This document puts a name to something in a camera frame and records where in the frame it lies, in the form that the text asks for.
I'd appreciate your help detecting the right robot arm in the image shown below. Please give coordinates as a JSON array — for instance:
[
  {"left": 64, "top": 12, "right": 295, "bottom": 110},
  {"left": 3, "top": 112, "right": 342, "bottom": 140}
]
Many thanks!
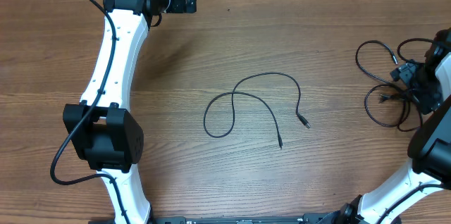
[{"left": 320, "top": 30, "right": 450, "bottom": 224}]

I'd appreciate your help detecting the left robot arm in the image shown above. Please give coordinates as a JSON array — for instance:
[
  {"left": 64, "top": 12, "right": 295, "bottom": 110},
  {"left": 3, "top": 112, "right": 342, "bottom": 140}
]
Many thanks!
[{"left": 62, "top": 0, "right": 197, "bottom": 223}]

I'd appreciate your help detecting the black USB cable long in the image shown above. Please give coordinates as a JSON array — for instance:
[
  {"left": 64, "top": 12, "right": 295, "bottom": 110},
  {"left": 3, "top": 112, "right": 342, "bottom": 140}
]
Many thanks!
[{"left": 202, "top": 72, "right": 311, "bottom": 149}]

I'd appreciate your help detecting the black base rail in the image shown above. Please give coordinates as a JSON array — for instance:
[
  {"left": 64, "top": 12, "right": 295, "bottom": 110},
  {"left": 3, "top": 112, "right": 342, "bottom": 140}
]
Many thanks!
[{"left": 87, "top": 213, "right": 353, "bottom": 224}]

